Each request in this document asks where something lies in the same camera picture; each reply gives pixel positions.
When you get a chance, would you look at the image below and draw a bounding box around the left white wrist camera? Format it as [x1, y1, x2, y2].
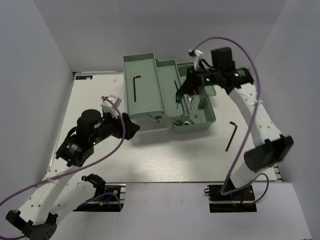
[100, 95, 122, 119]

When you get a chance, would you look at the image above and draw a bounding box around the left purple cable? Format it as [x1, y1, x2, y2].
[0, 96, 126, 240]

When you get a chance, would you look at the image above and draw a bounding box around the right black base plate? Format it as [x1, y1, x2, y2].
[203, 184, 257, 213]

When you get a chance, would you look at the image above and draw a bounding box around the large silver ratchet wrench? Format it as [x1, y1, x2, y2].
[188, 94, 198, 119]

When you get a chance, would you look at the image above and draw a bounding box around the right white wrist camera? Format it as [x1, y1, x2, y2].
[188, 49, 204, 71]

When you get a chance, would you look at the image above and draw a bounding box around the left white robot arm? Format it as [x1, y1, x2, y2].
[5, 109, 140, 240]

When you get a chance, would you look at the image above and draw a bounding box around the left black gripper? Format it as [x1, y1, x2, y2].
[90, 109, 141, 145]

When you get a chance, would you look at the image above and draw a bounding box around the dark hex key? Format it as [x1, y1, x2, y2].
[174, 80, 188, 120]
[132, 75, 141, 103]
[225, 121, 238, 152]

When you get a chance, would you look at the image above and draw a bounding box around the green toolbox with clear lid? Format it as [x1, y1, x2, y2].
[123, 52, 216, 134]

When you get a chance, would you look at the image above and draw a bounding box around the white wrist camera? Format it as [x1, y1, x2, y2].
[100, 95, 122, 119]
[188, 49, 204, 71]

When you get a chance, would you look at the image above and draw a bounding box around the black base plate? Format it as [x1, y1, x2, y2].
[74, 183, 126, 213]
[203, 184, 257, 213]

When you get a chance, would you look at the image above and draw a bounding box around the green stubby screwdriver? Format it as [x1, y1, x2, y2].
[175, 95, 181, 109]

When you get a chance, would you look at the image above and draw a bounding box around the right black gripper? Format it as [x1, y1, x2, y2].
[177, 64, 221, 95]

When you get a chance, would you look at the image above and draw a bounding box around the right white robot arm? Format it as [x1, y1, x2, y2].
[175, 47, 294, 200]

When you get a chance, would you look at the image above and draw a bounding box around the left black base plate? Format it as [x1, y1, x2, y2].
[74, 183, 126, 213]

